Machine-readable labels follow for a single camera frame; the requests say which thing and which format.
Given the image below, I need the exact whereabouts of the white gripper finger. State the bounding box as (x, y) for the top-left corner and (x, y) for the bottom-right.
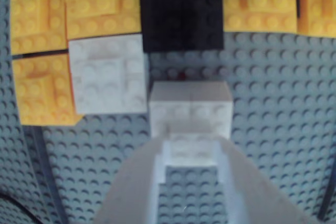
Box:
(93, 126), (171, 224)
(214, 134), (317, 224)

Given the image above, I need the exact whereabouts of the white lego cube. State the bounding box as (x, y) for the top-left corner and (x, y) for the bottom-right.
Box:
(149, 81), (234, 168)
(68, 34), (148, 116)

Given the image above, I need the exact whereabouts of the orange lego cube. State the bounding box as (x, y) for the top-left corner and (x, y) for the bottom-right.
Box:
(222, 0), (300, 34)
(296, 0), (336, 37)
(10, 0), (67, 56)
(12, 52), (84, 125)
(65, 0), (143, 40)

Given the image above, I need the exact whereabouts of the black lego cube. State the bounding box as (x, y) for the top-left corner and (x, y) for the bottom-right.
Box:
(139, 0), (226, 53)

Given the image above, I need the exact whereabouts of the grey lego baseplate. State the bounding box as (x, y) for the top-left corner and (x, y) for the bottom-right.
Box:
(0, 0), (336, 224)

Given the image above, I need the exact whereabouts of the dark grey lego wall strip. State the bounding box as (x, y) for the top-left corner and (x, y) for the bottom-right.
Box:
(317, 174), (334, 224)
(25, 123), (66, 224)

